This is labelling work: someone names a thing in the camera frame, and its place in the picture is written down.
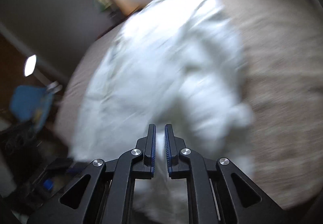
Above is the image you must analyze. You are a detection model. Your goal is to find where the blue chair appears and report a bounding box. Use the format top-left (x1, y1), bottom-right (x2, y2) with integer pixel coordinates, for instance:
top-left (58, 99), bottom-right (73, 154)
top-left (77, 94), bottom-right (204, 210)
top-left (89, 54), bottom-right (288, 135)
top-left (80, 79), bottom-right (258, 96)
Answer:
top-left (9, 85), bottom-right (54, 133)

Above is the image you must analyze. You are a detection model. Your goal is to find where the white shirt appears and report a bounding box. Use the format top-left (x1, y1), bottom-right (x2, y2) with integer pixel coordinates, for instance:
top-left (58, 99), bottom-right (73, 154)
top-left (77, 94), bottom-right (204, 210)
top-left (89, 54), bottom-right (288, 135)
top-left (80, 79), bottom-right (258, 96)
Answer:
top-left (70, 0), bottom-right (254, 223)

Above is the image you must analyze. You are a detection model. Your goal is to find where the small white desk lamp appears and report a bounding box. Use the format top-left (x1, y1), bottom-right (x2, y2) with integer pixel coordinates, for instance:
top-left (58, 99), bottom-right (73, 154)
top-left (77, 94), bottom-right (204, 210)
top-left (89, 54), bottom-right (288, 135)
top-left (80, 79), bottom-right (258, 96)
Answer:
top-left (24, 55), bottom-right (37, 77)

